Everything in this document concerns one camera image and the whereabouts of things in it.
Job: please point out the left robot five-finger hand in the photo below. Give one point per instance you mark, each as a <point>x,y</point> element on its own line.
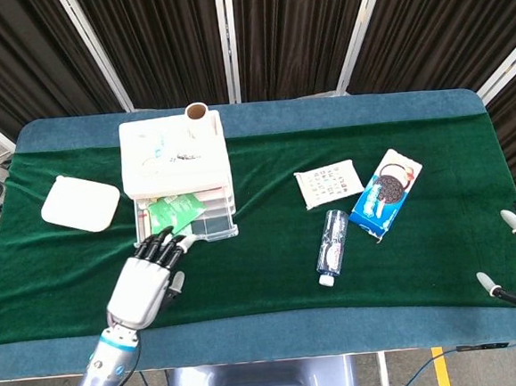
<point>136,292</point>

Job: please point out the clear plastic drawer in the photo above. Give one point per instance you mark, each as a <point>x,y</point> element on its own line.
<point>216,225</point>

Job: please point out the white plastic drawer cabinet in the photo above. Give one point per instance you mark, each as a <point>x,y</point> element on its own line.
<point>175,163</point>

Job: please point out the black flat device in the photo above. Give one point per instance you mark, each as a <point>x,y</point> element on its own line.
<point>482,346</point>

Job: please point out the green packet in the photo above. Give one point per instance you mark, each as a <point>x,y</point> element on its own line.
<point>174,210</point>

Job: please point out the white square plastic lid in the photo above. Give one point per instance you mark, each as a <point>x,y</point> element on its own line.
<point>80,203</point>

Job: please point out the blue table cover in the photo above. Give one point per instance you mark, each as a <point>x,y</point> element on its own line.
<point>252,341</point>

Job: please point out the green velvet cloth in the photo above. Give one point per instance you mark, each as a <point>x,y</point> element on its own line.
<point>264,268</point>

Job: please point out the blue Oreo cookie box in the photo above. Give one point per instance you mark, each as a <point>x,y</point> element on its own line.
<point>385,194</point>

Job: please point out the paper roll with cardboard core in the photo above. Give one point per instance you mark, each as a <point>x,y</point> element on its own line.
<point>197,117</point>

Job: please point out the white table leg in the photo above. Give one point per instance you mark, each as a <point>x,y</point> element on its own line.
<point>383,375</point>

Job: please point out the clear plastic water bottle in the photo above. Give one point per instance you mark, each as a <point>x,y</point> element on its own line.
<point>333,245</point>

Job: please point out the white patterned tissue pack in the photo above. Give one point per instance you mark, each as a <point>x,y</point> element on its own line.
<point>329,183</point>

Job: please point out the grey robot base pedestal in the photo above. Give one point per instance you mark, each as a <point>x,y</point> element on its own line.
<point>259,385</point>

